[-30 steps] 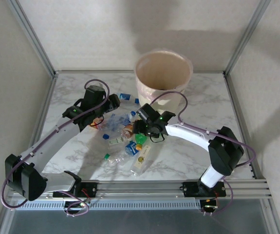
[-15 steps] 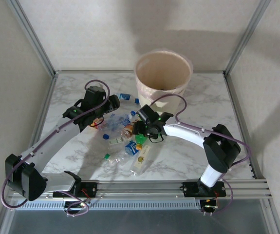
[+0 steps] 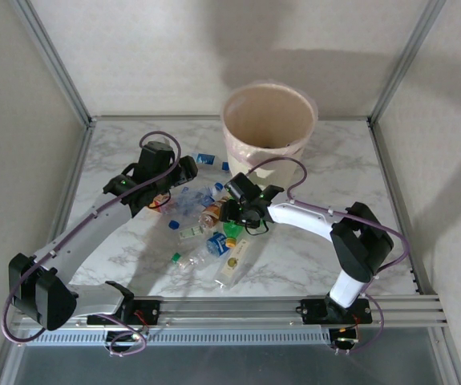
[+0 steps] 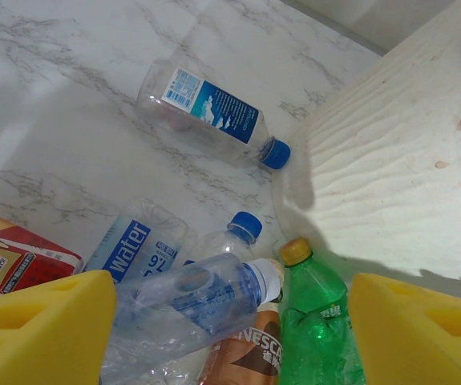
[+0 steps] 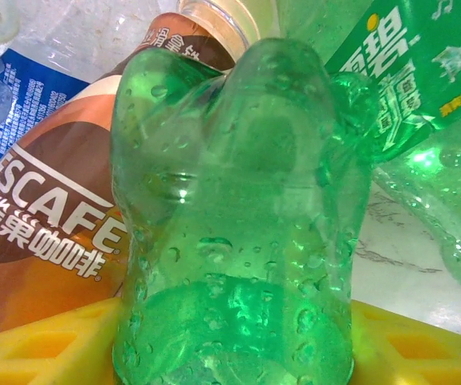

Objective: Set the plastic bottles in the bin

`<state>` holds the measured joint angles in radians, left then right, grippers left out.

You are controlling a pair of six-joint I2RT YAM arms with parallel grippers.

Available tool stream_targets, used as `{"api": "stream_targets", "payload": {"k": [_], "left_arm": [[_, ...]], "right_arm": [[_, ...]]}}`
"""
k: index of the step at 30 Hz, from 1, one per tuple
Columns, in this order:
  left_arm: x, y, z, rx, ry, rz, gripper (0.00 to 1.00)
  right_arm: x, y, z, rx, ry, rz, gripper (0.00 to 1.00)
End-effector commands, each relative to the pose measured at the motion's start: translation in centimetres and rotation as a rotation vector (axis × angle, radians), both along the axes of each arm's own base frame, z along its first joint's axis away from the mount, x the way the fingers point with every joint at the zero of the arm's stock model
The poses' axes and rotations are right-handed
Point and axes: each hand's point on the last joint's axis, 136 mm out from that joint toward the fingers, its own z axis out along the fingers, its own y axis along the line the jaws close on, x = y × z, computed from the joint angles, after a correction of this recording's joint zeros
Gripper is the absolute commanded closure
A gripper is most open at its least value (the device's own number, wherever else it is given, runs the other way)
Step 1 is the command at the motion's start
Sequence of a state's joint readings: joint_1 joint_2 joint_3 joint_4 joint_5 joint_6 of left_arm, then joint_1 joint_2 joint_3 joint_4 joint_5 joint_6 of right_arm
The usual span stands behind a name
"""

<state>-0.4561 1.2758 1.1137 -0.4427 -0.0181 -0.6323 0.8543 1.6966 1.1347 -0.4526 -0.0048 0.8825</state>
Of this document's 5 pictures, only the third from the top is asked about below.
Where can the clear bottle blue label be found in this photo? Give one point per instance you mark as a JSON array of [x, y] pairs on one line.
[[218, 244]]

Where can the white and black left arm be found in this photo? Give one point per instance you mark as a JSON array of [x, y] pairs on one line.
[[94, 232]]

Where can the small clear bottle blue cap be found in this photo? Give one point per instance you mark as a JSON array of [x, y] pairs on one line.
[[225, 165]]

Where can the clear bottle green white label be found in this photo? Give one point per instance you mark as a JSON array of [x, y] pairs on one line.
[[192, 233]]

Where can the aluminium front mounting rail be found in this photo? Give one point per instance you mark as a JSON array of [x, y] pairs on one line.
[[230, 310]]

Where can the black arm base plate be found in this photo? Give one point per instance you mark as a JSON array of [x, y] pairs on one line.
[[150, 309], [312, 310]]

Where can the cream plastic waste bin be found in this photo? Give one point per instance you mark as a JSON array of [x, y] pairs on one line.
[[266, 116]]

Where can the aluminium table edge rail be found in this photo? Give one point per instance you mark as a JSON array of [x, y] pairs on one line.
[[399, 200], [76, 172]]

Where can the clear bottle green cap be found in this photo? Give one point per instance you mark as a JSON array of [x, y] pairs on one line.
[[182, 261]]

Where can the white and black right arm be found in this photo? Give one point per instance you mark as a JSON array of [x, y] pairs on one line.
[[302, 218]]

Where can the crushed clear bluish bottle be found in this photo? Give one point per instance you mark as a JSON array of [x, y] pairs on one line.
[[190, 200]]

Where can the green bottle yellow cap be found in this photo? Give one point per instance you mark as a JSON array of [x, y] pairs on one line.
[[232, 232]]

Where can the aluminium frame post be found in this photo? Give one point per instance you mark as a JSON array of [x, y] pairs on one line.
[[53, 60], [450, 357], [9, 361], [406, 60]]

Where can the red label plastic bottle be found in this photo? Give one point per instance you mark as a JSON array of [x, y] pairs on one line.
[[157, 203]]

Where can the tall clear bottle white label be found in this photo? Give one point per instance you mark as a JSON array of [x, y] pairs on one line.
[[233, 262]]

